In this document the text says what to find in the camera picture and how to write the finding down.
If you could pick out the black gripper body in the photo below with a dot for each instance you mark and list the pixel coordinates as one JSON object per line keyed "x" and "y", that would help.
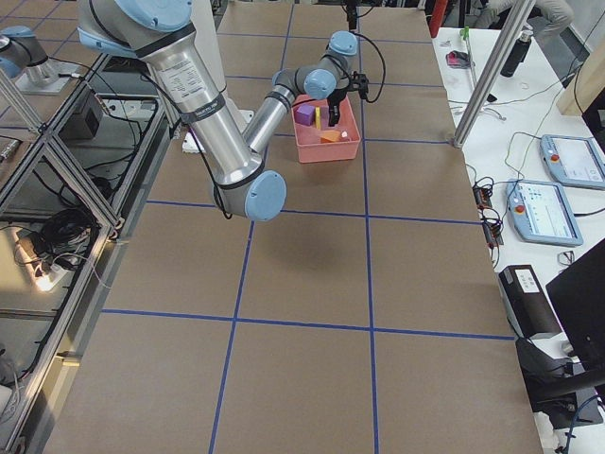
{"x": 336, "y": 100}
{"x": 352, "y": 16}

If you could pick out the purple foam block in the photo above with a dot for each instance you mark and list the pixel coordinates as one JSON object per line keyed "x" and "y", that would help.
{"x": 305, "y": 114}

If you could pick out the orange foam block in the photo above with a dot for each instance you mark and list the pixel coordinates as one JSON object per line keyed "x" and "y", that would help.
{"x": 330, "y": 136}

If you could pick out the pink plastic bin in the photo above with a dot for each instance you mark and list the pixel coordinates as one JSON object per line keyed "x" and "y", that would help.
{"x": 316, "y": 140}

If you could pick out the black water bottle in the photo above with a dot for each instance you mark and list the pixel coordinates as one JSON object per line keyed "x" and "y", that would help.
{"x": 517, "y": 53}

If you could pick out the small circuit board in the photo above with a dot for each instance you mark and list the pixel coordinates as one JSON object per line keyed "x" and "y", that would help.
{"x": 483, "y": 195}

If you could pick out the near teach pendant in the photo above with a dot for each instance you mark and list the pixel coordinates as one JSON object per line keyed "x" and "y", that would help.
{"x": 541, "y": 213}

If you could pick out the teach pendant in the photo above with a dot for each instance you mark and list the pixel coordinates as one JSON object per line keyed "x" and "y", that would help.
{"x": 573, "y": 161}
{"x": 541, "y": 213}

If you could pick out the far teach pendant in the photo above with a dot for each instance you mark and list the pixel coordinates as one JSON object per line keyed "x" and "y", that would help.
{"x": 573, "y": 161}

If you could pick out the black box with label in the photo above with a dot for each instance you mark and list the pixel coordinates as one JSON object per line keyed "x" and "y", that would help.
{"x": 530, "y": 313}

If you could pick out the black monitor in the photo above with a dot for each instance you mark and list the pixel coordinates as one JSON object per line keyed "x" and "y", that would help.
{"x": 577, "y": 296}

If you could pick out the white pedestal column base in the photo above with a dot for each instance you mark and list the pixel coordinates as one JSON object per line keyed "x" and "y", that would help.
{"x": 206, "y": 43}

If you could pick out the aluminium frame post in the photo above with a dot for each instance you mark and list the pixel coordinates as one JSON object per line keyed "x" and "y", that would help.
{"x": 519, "y": 12}

